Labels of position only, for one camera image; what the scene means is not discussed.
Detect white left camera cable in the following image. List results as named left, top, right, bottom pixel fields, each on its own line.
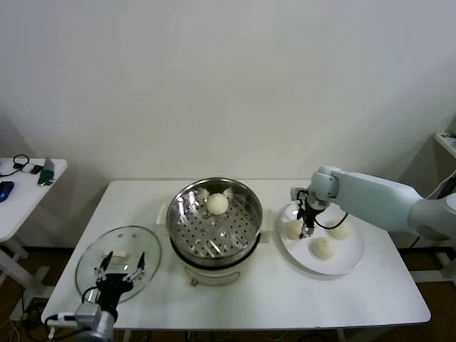
left=44, top=312, right=77, bottom=327

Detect black headphones with cable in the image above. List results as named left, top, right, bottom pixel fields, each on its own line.
left=0, top=154, right=30, bottom=177

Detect white shelf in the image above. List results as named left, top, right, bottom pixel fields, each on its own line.
left=433, top=130, right=456, bottom=158

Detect white wall cable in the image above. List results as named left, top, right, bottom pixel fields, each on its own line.
left=423, top=170, right=456, bottom=201

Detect round glass pot lid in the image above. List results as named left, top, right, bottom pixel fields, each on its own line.
left=74, top=224, right=163, bottom=306

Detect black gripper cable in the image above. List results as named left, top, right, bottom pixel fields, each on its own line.
left=314, top=212, right=353, bottom=232
left=81, top=286, right=100, bottom=304

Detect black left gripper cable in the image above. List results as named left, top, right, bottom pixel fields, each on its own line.
left=81, top=286, right=100, bottom=304

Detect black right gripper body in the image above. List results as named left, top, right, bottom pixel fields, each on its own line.
left=301, top=198, right=320, bottom=231

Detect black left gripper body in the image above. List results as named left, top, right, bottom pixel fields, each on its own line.
left=95, top=273, right=125, bottom=311

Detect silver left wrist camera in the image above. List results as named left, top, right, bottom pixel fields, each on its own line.
left=73, top=302, right=103, bottom=323

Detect stainless steel steamer basket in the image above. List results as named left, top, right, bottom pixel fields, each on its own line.
left=155, top=177, right=274, bottom=266

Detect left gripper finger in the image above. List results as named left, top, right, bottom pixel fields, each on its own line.
left=125, top=251, right=147, bottom=284
left=94, top=251, right=114, bottom=282

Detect blue computer mouse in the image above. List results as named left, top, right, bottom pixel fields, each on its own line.
left=0, top=180, right=15, bottom=204

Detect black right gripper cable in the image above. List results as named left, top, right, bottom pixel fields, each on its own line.
left=314, top=212, right=353, bottom=232

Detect white steamed baozi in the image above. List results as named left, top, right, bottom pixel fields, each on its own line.
left=326, top=219, right=353, bottom=239
left=286, top=219, right=307, bottom=240
left=206, top=192, right=229, bottom=217
left=311, top=237, right=338, bottom=260

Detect floor power strip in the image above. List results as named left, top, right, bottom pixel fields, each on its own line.
left=9, top=300, right=46, bottom=322

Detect white round plate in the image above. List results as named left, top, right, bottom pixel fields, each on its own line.
left=278, top=199, right=366, bottom=276

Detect white side table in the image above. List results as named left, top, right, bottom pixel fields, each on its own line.
left=0, top=157, right=68, bottom=314

